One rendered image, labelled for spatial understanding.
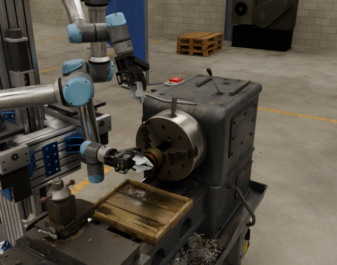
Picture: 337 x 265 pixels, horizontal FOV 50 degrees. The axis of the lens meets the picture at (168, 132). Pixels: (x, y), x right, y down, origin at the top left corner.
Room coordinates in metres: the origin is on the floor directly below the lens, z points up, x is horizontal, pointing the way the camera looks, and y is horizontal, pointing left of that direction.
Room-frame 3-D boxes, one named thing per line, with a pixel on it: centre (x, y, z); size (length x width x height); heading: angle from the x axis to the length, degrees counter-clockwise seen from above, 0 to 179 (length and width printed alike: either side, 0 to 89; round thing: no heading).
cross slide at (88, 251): (1.00, 0.32, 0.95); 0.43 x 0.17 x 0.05; 59
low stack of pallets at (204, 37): (9.66, -0.84, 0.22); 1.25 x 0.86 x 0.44; 153
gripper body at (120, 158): (1.37, 0.20, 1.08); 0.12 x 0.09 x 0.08; 59
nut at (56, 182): (1.03, 0.37, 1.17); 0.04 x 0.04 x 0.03
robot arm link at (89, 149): (1.45, 0.34, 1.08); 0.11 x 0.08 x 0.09; 59
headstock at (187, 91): (1.86, -0.20, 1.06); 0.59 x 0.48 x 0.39; 149
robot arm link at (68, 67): (1.89, 0.50, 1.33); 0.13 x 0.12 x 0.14; 111
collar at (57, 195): (1.03, 0.37, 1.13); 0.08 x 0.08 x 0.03
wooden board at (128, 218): (1.30, 0.12, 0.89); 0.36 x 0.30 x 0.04; 59
